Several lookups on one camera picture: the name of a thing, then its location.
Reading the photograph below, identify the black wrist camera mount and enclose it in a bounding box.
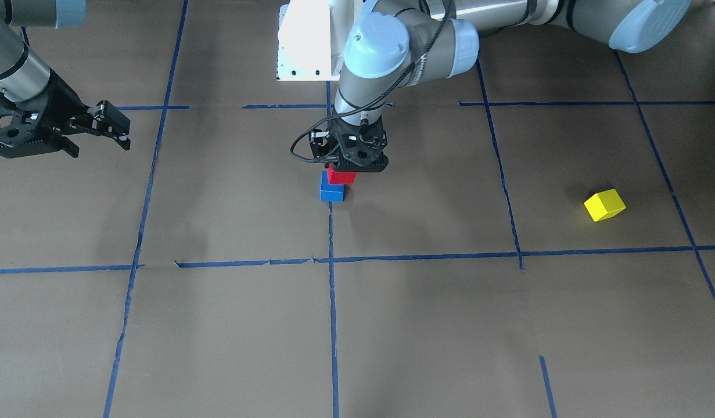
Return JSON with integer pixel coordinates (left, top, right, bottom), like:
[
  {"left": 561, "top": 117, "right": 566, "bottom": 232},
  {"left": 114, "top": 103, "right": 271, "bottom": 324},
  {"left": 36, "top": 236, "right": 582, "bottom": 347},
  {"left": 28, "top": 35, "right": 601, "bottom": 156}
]
[{"left": 0, "top": 92, "right": 62, "bottom": 158}]

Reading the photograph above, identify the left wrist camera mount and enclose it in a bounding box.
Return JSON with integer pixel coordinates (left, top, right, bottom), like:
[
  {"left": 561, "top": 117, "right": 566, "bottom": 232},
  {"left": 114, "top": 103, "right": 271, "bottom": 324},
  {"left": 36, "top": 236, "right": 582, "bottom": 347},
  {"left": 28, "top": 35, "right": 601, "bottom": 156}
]
[{"left": 332, "top": 129, "right": 389, "bottom": 174}]

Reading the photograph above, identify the white pedestal column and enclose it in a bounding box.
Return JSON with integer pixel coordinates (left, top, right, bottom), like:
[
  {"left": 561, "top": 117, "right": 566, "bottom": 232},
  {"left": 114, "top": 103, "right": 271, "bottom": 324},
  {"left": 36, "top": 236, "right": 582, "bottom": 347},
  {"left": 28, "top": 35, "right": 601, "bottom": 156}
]
[{"left": 276, "top": 1, "right": 364, "bottom": 82}]

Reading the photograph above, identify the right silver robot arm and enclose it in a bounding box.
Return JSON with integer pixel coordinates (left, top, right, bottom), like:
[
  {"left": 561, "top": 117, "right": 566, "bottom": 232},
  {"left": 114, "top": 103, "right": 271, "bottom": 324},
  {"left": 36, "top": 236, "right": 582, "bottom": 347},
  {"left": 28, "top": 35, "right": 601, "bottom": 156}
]
[{"left": 0, "top": 1, "right": 131, "bottom": 158}]

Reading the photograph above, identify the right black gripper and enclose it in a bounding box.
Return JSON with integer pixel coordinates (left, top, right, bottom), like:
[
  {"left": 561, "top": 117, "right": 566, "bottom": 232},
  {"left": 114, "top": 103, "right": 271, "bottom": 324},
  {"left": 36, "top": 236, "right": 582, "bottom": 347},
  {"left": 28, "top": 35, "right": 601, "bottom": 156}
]
[{"left": 20, "top": 70, "right": 131, "bottom": 158}]

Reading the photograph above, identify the red wooden block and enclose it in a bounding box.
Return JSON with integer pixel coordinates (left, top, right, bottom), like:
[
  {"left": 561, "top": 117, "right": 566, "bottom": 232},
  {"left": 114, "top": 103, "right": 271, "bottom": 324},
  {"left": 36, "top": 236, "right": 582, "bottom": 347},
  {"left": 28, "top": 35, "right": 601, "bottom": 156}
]
[{"left": 327, "top": 164, "right": 357, "bottom": 185}]

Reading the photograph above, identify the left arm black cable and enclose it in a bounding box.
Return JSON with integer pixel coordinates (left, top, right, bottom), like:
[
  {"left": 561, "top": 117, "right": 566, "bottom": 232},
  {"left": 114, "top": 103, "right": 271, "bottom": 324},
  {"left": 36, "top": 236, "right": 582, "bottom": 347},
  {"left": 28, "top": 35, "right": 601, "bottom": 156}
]
[{"left": 290, "top": 0, "right": 457, "bottom": 164}]

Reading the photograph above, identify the blue wooden block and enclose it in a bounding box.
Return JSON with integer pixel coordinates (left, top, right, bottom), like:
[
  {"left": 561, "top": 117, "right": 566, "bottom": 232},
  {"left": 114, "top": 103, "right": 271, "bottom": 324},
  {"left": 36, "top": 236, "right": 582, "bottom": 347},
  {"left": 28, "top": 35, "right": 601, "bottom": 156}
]
[{"left": 319, "top": 170, "right": 346, "bottom": 202}]

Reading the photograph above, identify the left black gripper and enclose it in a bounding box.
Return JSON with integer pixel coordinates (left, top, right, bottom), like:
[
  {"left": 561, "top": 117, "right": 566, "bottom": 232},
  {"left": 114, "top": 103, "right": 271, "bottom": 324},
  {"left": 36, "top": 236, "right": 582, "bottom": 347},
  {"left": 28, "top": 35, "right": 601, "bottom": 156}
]
[{"left": 308, "top": 117, "right": 387, "bottom": 168}]

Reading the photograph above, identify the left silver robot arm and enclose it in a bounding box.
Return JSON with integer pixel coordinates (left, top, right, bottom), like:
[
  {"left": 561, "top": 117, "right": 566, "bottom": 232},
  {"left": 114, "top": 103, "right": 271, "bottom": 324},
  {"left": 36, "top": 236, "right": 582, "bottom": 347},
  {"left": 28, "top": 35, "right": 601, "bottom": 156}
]
[{"left": 300, "top": 1, "right": 690, "bottom": 172}]

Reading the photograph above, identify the yellow wooden block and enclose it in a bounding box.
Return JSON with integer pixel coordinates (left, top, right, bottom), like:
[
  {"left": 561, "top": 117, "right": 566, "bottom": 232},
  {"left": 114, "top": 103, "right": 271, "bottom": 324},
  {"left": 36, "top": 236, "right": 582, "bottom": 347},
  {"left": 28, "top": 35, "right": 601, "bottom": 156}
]
[{"left": 584, "top": 188, "right": 626, "bottom": 222}]

